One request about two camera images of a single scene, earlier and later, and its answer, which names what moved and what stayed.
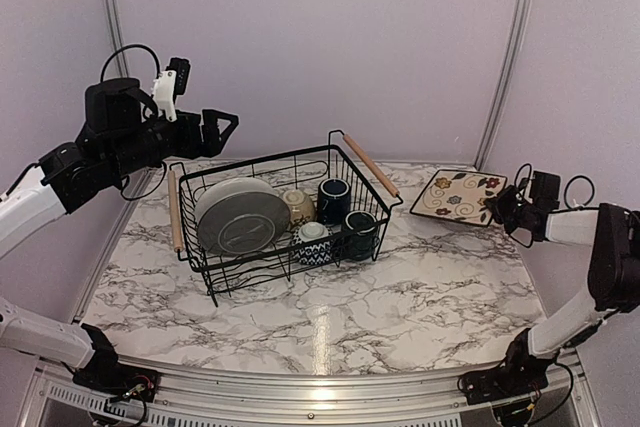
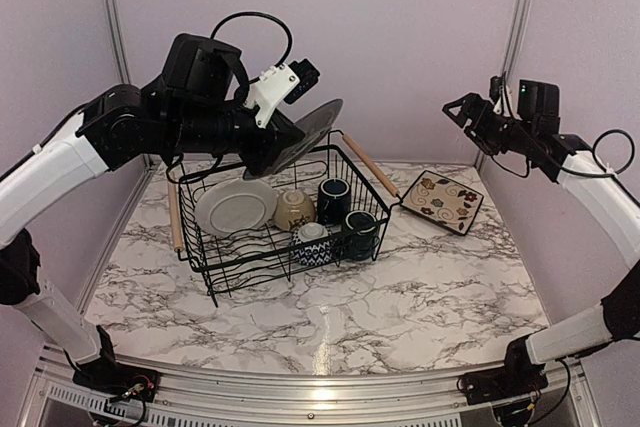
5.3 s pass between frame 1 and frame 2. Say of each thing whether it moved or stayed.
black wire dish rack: stayed
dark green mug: stayed
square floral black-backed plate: moved
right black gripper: moved
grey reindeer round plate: moved
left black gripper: moved
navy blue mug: stayed
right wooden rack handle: stayed
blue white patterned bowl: stayed
